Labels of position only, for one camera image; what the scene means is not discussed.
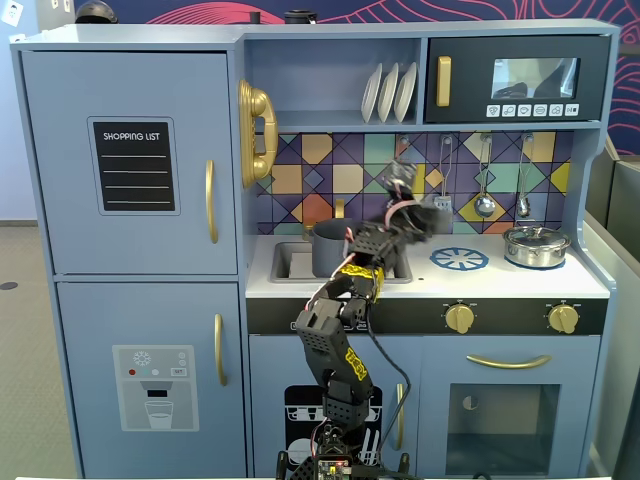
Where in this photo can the blue dishwasher door with graphic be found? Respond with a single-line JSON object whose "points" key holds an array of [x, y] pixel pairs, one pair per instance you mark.
{"points": [[270, 360]]}

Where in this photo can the dark gray pot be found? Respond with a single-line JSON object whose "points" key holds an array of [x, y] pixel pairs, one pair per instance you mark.
{"points": [[325, 250]]}

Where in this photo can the shiny steel pot lid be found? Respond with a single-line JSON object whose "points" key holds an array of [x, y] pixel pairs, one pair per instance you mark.
{"points": [[525, 236]]}

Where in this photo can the gold faucet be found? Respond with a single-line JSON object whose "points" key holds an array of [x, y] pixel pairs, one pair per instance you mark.
{"points": [[340, 209]]}

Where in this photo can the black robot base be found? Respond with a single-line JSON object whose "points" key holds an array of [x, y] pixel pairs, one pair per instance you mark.
{"points": [[330, 467]]}

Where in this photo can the black shopping list board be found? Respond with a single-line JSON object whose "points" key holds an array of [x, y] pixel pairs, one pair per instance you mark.
{"points": [[135, 145]]}

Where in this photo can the blue fridge door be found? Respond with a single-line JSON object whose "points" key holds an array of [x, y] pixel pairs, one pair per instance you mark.
{"points": [[60, 225]]}

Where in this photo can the black microwave door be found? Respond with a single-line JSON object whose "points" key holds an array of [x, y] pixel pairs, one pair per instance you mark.
{"points": [[470, 90]]}

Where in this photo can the small black cylinder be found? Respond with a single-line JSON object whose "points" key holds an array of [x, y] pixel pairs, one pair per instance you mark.
{"points": [[255, 17]]}

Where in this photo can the gold toy phone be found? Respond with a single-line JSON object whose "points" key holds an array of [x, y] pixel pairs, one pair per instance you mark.
{"points": [[260, 100]]}

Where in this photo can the white plate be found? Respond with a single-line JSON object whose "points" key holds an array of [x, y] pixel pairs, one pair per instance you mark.
{"points": [[406, 90], [388, 92], [371, 92]]}

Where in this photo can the gray sink basin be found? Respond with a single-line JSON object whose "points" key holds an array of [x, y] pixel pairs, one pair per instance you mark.
{"points": [[290, 262]]}

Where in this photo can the metal slotted spatula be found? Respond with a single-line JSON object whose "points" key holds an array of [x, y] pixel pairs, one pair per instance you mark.
{"points": [[442, 202]]}

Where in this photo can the gold stove knob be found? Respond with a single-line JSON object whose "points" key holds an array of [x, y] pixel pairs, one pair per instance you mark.
{"points": [[563, 318], [460, 318]]}

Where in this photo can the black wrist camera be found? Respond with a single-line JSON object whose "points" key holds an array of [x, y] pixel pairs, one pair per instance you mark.
{"points": [[400, 175]]}

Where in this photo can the black helmet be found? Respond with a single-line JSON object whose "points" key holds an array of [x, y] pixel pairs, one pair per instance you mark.
{"points": [[95, 11]]}

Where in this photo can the dark round floor outlet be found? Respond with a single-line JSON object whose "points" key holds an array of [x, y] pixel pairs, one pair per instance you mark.
{"points": [[7, 286]]}

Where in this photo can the blue toy kitchen body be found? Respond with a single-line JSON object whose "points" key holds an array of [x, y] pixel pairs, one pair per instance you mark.
{"points": [[150, 35]]}

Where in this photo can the blue oven door with window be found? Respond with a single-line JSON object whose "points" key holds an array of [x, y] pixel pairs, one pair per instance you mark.
{"points": [[435, 360]]}

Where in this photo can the white wall socket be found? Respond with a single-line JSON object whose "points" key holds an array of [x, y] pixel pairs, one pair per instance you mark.
{"points": [[12, 12]]}

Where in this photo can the metal spoon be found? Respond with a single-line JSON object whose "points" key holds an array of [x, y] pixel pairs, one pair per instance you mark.
{"points": [[523, 205]]}

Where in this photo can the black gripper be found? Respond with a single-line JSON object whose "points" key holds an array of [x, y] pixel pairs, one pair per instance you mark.
{"points": [[429, 218]]}

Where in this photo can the metal ladle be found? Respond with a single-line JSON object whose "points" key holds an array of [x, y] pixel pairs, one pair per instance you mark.
{"points": [[484, 206]]}

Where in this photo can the blue freezer door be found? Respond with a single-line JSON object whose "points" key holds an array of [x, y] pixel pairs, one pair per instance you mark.
{"points": [[90, 325]]}

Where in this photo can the gray office partition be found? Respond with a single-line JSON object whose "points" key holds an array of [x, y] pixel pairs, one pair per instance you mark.
{"points": [[612, 195]]}

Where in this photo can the blue burner graphic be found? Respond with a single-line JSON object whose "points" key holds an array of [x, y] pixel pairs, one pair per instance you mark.
{"points": [[459, 259]]}

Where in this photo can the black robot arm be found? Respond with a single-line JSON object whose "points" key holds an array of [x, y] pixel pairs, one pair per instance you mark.
{"points": [[325, 340]]}

